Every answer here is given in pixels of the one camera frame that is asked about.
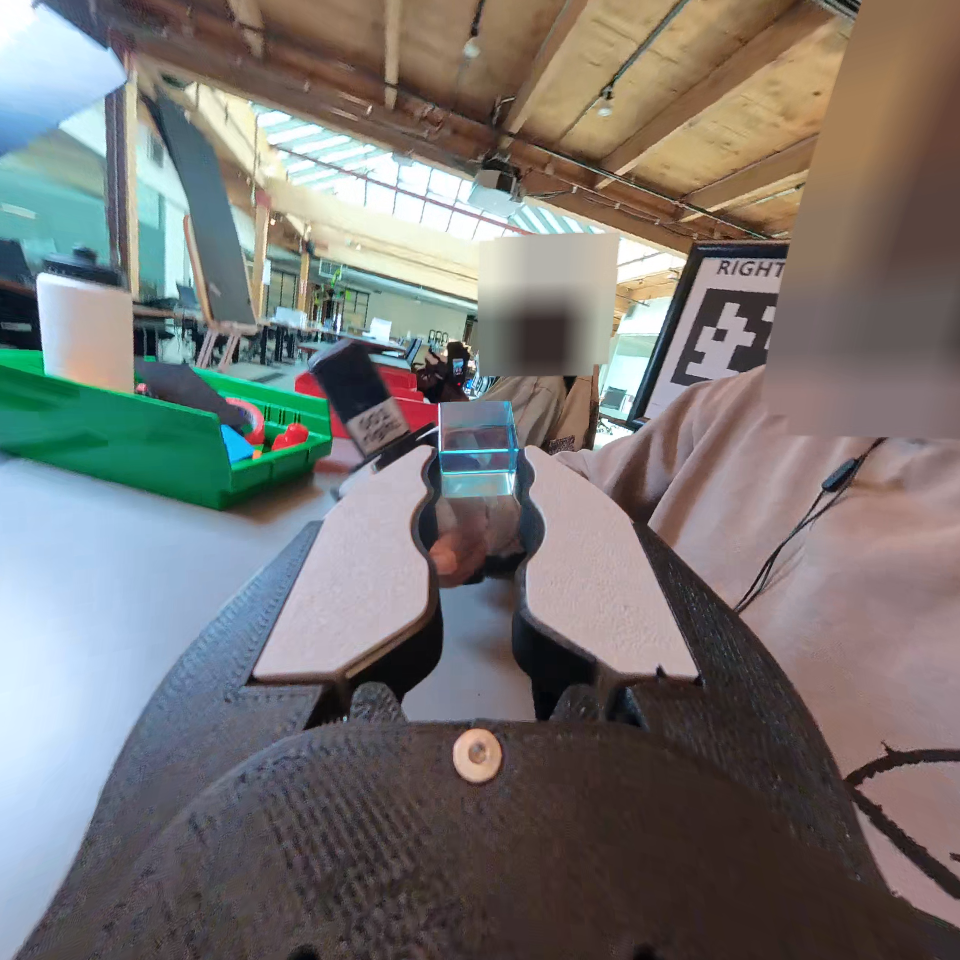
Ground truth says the person's right forearm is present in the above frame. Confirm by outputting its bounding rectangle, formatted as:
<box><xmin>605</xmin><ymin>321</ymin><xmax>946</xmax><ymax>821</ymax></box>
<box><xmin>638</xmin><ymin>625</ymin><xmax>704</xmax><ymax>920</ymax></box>
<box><xmin>555</xmin><ymin>367</ymin><xmax>766</xmax><ymax>528</ymax></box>

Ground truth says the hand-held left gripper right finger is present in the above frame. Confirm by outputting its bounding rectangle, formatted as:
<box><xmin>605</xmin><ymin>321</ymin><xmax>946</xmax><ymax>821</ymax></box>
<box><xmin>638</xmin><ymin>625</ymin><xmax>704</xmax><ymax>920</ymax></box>
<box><xmin>512</xmin><ymin>446</ymin><xmax>703</xmax><ymax>711</ymax></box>

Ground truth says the grey ceiling-mounted device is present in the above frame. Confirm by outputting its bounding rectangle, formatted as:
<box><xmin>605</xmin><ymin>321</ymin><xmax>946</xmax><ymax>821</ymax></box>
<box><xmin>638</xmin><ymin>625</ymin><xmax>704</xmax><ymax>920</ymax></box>
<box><xmin>468</xmin><ymin>159</ymin><xmax>525</xmax><ymax>210</ymax></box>

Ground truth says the framed marker sign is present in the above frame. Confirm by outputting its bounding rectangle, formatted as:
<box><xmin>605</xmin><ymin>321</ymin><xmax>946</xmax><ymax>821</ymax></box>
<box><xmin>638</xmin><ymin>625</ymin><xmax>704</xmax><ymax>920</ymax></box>
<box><xmin>626</xmin><ymin>241</ymin><xmax>789</xmax><ymax>425</ymax></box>

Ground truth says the person's right hand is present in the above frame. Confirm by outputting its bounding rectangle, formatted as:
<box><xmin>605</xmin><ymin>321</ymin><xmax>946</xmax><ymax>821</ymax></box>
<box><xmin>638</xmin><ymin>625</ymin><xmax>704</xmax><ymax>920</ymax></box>
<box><xmin>429</xmin><ymin>497</ymin><xmax>494</xmax><ymax>588</ymax></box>

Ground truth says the green plastic bin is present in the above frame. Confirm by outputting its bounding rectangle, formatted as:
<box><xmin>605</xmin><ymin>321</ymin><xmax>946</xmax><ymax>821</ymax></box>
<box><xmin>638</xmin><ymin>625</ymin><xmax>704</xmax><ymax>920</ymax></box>
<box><xmin>0</xmin><ymin>346</ymin><xmax>333</xmax><ymax>511</ymax></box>

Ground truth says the black earbud cable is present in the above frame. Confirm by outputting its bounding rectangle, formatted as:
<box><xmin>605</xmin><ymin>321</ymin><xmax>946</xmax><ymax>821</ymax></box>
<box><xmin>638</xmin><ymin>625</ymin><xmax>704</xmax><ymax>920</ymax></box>
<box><xmin>733</xmin><ymin>438</ymin><xmax>890</xmax><ymax>614</ymax></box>

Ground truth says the red plastic bin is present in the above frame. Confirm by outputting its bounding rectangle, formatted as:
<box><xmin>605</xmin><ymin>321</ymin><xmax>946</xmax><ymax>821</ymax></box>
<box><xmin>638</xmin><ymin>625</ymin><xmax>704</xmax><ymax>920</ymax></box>
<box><xmin>294</xmin><ymin>367</ymin><xmax>444</xmax><ymax>441</ymax></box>

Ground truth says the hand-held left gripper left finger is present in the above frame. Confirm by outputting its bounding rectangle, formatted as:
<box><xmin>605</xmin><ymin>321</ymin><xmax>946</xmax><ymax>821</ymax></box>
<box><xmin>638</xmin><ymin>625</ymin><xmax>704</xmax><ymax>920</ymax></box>
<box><xmin>252</xmin><ymin>446</ymin><xmax>445</xmax><ymax>700</ymax></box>

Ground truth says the black flat pad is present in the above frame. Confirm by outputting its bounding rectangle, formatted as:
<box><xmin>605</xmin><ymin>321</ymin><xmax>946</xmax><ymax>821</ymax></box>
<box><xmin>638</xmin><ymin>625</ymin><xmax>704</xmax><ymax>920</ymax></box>
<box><xmin>135</xmin><ymin>358</ymin><xmax>252</xmax><ymax>429</ymax></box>

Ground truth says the white bottle black lid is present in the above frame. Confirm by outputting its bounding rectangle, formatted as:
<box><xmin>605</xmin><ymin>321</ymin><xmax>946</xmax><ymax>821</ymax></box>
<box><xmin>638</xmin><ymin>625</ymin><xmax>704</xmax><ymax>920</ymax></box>
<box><xmin>36</xmin><ymin>258</ymin><xmax>136</xmax><ymax>393</ymax></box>

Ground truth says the person's beige sweatshirt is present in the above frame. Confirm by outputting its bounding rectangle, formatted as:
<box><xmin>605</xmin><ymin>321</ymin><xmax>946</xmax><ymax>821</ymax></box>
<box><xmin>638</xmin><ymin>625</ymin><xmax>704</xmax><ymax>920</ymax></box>
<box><xmin>585</xmin><ymin>363</ymin><xmax>960</xmax><ymax>924</ymax></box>

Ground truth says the clear blue cube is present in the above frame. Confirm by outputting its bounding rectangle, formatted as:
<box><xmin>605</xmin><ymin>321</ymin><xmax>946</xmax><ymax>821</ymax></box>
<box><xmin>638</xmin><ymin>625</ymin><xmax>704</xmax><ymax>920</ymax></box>
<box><xmin>438</xmin><ymin>401</ymin><xmax>520</xmax><ymax>500</ymax></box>

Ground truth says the studio light panel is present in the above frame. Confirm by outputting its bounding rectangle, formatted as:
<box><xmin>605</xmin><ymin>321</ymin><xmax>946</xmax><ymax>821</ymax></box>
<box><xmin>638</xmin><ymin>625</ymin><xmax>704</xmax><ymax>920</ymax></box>
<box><xmin>0</xmin><ymin>0</ymin><xmax>129</xmax><ymax>155</ymax></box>

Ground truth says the red tape roll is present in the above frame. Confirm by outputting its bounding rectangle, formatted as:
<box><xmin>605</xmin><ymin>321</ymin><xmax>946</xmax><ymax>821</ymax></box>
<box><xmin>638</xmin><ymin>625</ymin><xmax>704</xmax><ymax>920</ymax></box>
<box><xmin>225</xmin><ymin>397</ymin><xmax>268</xmax><ymax>445</ymax></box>

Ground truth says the black board with wooden frame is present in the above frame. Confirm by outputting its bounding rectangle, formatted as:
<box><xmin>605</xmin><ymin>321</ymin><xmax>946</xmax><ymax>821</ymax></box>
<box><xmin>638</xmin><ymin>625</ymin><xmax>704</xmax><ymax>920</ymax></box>
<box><xmin>142</xmin><ymin>93</ymin><xmax>260</xmax><ymax>369</ymax></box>

